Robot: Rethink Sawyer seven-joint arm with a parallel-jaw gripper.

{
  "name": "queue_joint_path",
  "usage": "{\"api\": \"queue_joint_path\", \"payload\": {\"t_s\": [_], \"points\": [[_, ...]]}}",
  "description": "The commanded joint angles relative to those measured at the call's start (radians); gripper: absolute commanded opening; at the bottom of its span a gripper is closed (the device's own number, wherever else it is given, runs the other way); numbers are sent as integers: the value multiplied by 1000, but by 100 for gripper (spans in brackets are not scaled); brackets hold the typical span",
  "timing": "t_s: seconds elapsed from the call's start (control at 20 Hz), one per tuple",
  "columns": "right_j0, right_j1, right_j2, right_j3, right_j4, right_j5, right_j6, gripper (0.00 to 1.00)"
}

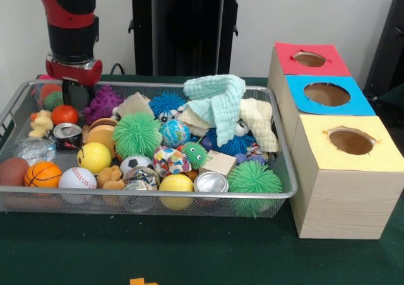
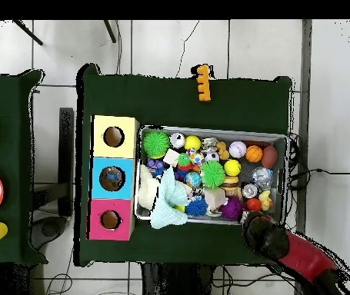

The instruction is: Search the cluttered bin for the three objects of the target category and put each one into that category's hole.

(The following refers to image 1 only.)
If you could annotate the clear mesh bin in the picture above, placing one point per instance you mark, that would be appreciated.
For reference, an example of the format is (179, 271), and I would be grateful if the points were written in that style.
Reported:
(265, 99)

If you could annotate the wooden box with three holes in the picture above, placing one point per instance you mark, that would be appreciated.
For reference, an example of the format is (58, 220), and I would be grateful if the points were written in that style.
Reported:
(341, 197)

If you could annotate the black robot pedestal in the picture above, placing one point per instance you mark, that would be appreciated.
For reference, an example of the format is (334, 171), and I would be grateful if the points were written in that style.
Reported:
(189, 33)

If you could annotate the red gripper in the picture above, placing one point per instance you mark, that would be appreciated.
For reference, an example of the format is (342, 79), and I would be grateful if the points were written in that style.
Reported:
(76, 72)

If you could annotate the small orange basketball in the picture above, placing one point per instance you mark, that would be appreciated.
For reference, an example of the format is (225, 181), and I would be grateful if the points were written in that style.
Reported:
(43, 174)

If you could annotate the clear plastic packet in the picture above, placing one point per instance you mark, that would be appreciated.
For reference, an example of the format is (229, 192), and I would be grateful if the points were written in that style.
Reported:
(35, 151)

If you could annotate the cream muslin cloth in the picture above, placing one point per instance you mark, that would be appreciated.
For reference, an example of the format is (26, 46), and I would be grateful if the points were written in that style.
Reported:
(259, 121)

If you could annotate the white baseball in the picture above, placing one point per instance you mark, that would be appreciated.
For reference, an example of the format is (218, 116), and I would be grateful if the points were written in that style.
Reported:
(77, 178)

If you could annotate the orange plastic comb toy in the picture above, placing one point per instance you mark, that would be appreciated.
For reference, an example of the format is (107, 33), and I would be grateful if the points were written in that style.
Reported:
(144, 281)

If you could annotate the dark green tablecloth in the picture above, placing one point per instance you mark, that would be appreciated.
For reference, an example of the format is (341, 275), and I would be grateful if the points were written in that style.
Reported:
(189, 253)

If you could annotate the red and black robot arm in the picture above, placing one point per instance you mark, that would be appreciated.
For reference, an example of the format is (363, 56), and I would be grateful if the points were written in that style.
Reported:
(69, 20)

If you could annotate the purple spiky toy with eyes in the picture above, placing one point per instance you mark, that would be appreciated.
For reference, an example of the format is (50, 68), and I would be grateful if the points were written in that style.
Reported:
(103, 103)

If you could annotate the yellow smiley ball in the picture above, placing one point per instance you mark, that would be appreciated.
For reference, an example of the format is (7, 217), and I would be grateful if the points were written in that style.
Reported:
(94, 157)

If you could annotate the green spiky ball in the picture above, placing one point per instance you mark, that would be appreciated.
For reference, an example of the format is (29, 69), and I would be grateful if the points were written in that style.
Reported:
(137, 135)
(254, 179)

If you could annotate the mint green cloth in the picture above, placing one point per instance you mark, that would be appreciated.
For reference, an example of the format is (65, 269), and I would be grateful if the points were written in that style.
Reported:
(218, 102)

